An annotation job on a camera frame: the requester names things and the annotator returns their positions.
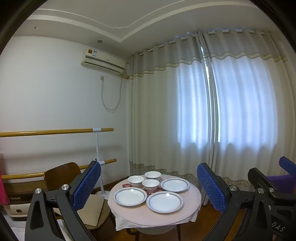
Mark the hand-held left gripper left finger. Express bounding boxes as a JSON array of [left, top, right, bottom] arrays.
[[25, 160, 102, 241]]

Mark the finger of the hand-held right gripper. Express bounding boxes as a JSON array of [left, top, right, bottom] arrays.
[[248, 167, 296, 241], [279, 156, 296, 177]]

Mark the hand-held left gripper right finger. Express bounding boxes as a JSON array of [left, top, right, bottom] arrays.
[[196, 163, 274, 241]]

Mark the white plate with grey rim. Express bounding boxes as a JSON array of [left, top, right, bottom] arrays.
[[113, 187, 148, 206], [146, 191, 184, 213], [161, 178, 190, 192]]

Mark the white bowl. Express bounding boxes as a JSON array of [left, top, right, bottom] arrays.
[[128, 175, 145, 188], [142, 179, 160, 192], [145, 171, 162, 180]]

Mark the purple covered sofa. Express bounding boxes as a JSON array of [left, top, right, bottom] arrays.
[[266, 174, 296, 194]]

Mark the brown wooden chair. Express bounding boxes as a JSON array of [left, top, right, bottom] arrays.
[[44, 162, 116, 232]]

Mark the white tablecloth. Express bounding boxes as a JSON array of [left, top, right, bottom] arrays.
[[114, 207, 199, 231]]

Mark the round table pink cloth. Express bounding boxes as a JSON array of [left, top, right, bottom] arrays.
[[108, 174, 201, 226]]

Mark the dark wooden cabinet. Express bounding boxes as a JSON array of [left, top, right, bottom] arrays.
[[3, 179, 47, 202]]

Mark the cream curtain with lace trim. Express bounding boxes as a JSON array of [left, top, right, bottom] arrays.
[[128, 31, 215, 207], [199, 27, 295, 194]]

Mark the round table with dark legs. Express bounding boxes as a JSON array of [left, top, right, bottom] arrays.
[[127, 224, 182, 241]]

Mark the beige storage box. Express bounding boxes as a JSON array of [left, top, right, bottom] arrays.
[[5, 199, 29, 218]]

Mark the pink hanging cloth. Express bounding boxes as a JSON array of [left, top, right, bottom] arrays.
[[0, 169, 10, 205]]

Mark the short wooden barre rail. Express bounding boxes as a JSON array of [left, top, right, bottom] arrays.
[[0, 159, 117, 180]]

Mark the long wooden barre rail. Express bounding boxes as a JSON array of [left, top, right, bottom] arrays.
[[0, 128, 114, 138]]

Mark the white air conditioner cable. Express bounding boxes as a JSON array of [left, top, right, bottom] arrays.
[[101, 75, 123, 113]]

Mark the white wall air conditioner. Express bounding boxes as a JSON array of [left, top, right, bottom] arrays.
[[80, 47, 125, 75]]

